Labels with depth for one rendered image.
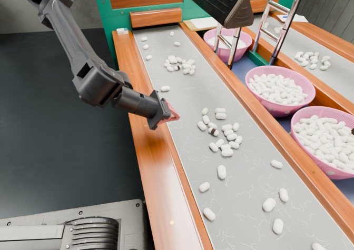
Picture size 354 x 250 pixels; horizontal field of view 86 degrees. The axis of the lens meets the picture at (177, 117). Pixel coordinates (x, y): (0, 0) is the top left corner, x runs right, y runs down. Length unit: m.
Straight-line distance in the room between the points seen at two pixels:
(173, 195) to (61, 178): 1.17
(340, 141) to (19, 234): 0.86
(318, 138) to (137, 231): 0.70
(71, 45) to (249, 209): 0.58
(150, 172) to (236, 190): 0.23
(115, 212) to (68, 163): 0.87
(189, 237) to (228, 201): 0.14
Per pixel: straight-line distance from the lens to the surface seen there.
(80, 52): 0.49
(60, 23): 0.62
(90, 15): 3.51
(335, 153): 0.76
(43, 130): 1.95
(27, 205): 1.61
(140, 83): 0.81
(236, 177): 0.58
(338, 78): 1.13
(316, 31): 1.48
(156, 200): 0.51
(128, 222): 0.81
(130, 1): 1.28
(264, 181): 0.60
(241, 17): 0.56
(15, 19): 3.91
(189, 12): 1.37
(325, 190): 0.64
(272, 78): 0.98
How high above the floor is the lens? 1.24
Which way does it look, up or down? 47 degrees down
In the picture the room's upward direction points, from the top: straight up
